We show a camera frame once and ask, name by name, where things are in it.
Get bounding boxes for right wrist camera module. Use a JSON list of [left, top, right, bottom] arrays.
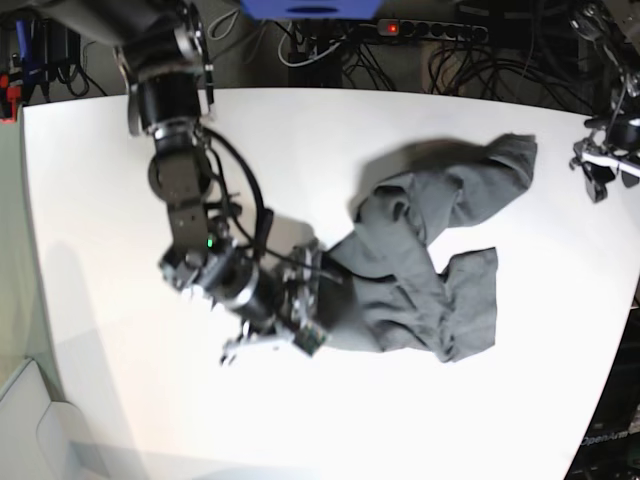
[[293, 322, 328, 357]]

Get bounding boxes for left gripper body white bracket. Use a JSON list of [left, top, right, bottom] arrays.
[[573, 139, 639, 175]]

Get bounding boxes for black power strip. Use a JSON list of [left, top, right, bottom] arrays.
[[376, 19, 489, 44]]

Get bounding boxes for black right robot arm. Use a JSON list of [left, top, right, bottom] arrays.
[[36, 1, 329, 363]]

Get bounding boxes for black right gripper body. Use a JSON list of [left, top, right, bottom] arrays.
[[159, 240, 344, 365]]

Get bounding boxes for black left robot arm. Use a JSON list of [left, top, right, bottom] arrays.
[[569, 1, 639, 204]]

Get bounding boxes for red black clamp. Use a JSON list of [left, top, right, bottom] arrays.
[[1, 72, 22, 123]]

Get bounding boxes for blue plastic box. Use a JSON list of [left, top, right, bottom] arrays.
[[240, 0, 382, 20]]

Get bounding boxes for dark grey t-shirt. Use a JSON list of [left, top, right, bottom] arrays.
[[319, 133, 538, 363]]

